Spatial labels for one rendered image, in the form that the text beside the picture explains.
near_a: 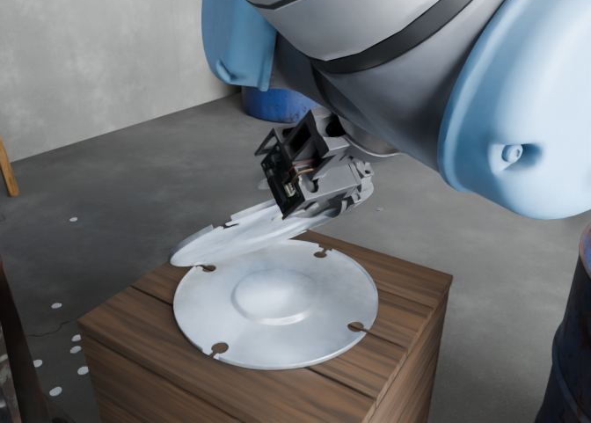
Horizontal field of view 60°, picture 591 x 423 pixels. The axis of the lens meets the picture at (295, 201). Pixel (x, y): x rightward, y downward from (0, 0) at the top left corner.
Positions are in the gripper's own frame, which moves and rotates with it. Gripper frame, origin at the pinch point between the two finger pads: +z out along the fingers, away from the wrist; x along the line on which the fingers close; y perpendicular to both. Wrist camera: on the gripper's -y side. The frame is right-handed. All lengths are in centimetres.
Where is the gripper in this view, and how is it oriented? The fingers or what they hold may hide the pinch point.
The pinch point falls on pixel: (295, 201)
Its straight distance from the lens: 58.7
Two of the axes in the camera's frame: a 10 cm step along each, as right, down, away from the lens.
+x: 3.9, 9.0, -2.0
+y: -8.3, 2.5, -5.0
